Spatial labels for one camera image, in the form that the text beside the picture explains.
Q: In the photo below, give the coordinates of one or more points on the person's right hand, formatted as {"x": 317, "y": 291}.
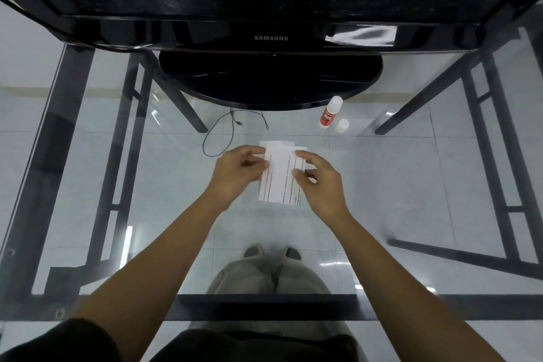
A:
{"x": 326, "y": 196}

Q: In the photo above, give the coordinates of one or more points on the person's left hand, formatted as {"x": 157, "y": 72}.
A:
{"x": 233, "y": 179}

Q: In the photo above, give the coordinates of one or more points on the white paper with text lines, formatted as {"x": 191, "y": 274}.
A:
{"x": 280, "y": 183}

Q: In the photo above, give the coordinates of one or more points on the white paper with blue mark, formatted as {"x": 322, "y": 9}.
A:
{"x": 280, "y": 144}

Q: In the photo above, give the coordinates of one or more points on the white glue stick cap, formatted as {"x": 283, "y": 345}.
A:
{"x": 342, "y": 125}

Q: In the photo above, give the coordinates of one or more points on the red glue stick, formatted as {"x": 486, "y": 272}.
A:
{"x": 328, "y": 115}

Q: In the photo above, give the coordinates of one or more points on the person's left forearm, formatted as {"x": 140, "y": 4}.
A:
{"x": 152, "y": 281}

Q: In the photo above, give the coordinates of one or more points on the person's right forearm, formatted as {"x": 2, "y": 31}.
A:
{"x": 407, "y": 298}

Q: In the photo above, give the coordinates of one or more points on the person's right beige shoe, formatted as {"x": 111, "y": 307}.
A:
{"x": 291, "y": 253}

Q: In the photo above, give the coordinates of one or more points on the person's beige shoe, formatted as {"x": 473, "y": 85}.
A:
{"x": 253, "y": 252}
{"x": 291, "y": 253}

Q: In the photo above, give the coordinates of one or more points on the person's left beige shoe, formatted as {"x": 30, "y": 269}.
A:
{"x": 253, "y": 252}

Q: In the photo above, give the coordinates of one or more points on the grey trousers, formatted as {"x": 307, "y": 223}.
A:
{"x": 242, "y": 281}

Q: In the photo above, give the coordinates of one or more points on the black shirt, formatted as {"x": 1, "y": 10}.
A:
{"x": 63, "y": 344}

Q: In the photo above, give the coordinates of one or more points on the black metal table frame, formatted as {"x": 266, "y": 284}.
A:
{"x": 51, "y": 154}

